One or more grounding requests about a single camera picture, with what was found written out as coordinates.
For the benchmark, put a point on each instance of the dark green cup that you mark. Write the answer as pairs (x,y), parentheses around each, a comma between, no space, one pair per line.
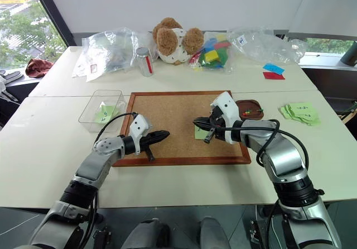
(350,53)

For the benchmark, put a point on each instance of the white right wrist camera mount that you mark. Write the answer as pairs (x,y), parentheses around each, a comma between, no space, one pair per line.
(227,105)

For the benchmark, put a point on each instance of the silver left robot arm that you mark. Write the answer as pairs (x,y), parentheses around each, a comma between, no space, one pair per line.
(92,165)

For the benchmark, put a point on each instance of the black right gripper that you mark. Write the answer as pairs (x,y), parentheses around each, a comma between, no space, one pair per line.
(219,124)

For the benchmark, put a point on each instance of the maroon cloth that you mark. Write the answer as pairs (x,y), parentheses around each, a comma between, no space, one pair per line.
(37,67)

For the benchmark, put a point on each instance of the empty clear plastic bag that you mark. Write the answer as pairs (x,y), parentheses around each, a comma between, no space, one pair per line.
(265,45)

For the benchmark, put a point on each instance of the black sandal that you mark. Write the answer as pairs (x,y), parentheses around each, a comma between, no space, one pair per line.
(11,76)

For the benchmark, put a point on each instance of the grey rounded shape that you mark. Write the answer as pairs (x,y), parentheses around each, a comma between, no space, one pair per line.
(147,233)
(213,233)

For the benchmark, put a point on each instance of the clear bag with papers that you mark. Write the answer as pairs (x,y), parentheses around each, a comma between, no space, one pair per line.
(107,52)

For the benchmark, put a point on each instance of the wood-framed cork board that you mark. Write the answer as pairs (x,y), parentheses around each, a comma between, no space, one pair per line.
(173,120)

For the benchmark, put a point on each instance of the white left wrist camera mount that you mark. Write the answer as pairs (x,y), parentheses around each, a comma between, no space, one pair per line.
(138,127)

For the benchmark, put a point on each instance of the clear plastic box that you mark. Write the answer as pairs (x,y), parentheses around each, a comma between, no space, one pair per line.
(101,112)

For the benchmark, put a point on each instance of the red sticky note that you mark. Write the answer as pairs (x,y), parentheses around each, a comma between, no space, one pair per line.
(273,76)

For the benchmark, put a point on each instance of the black window frame post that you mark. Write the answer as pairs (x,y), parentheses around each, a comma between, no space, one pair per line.
(54,14)

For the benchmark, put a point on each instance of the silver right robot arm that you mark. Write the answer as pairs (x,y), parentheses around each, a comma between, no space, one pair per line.
(281,154)

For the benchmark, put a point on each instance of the blue sticky note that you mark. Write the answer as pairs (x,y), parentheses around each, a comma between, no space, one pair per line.
(274,68)

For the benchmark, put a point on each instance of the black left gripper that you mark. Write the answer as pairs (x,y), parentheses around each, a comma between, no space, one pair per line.
(147,142)

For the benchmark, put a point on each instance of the glass jar with red strip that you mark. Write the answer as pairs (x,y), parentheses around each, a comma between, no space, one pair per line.
(144,62)

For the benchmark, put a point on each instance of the brown plush teddy bear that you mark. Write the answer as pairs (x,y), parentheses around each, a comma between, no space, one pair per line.
(173,41)

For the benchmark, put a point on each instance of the brown wooden tray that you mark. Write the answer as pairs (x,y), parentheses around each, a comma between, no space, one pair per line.
(251,110)

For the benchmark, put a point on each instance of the green sticky note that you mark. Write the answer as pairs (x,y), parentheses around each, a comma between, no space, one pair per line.
(106,113)
(287,112)
(198,134)
(302,107)
(311,120)

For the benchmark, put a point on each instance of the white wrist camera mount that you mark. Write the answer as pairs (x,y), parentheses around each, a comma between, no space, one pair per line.
(227,105)
(138,127)

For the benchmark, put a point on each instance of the wooden chair frame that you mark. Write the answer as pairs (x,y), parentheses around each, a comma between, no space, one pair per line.
(348,113)

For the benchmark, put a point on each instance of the bag of coloured blocks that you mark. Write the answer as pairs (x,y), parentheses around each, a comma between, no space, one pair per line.
(213,55)

